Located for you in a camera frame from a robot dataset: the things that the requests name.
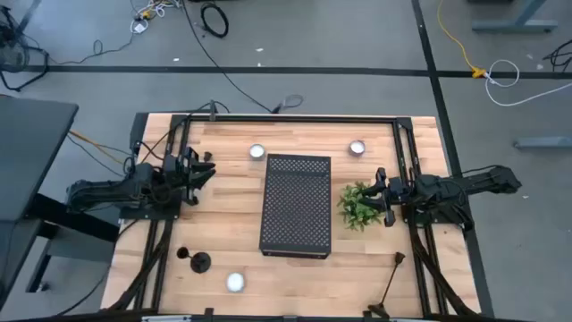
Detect grey desk foot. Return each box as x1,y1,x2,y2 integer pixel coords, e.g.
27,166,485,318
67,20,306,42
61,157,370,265
512,136,572,150

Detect tall black candlestick holder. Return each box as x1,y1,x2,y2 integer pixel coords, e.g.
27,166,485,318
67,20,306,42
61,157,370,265
367,251,407,319

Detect grey looped cable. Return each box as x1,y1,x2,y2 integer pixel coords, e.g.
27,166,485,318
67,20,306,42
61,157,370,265
270,93,305,114

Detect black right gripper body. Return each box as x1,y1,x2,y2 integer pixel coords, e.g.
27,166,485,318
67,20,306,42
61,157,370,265
377,167,415,228

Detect white cable bundle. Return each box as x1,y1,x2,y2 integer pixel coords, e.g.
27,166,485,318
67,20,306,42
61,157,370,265
129,0,182,35

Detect grey desk leg frame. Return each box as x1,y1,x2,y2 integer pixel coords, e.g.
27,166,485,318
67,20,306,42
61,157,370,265
468,0,559,33

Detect tangled black cables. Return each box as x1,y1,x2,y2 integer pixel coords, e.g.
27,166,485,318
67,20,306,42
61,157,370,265
543,38,572,72

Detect green potted plant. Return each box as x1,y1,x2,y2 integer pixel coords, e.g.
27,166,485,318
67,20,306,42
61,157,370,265
336,181,384,233

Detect white floor cable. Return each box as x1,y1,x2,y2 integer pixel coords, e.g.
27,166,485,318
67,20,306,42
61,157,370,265
484,58,572,107

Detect black aluminium rig frame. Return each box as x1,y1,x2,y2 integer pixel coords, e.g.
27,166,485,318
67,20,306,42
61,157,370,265
102,111,484,322

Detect long black floor cable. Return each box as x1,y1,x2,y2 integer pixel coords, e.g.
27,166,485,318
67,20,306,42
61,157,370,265
181,0,274,114

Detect coiled black floor cable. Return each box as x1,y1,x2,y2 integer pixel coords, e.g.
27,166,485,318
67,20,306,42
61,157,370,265
199,2,230,39

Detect black perforated metal shelf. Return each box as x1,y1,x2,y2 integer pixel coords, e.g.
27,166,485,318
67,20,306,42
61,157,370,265
258,153,332,260

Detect yellow extension cord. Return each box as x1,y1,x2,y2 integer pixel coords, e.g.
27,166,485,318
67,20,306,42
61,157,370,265
436,0,488,80

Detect dark grey desk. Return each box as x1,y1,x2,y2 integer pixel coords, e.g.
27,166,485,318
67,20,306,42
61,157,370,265
0,94,121,309

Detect white leaf-patterned candle tin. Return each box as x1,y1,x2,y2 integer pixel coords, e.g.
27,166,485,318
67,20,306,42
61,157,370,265
225,271,247,294

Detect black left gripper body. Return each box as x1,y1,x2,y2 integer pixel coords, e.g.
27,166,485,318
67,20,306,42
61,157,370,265
161,146,201,207

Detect black cable bundle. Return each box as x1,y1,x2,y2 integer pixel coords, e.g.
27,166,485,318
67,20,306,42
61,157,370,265
408,221,473,318
106,218,175,313

